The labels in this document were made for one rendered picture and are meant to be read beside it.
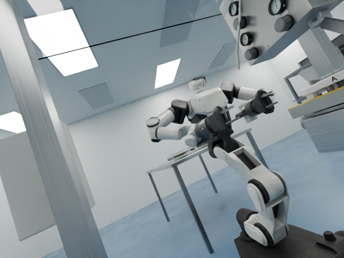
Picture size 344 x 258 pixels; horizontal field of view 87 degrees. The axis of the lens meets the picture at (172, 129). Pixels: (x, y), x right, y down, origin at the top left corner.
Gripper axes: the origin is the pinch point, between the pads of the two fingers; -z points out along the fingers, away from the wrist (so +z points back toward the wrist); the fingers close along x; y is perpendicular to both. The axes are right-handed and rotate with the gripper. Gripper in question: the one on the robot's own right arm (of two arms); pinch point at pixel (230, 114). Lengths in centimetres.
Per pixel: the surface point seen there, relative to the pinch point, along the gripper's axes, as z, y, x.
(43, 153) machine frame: 13, 66, -7
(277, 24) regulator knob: -32.1, 22.8, -11.6
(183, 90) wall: 287, -380, -173
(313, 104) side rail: -29.0, 14.6, 9.2
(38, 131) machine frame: 13, 66, -12
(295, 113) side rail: -23.9, 11.5, 9.6
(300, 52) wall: 11, -601, -117
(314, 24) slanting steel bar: -37.4, 18.8, -7.5
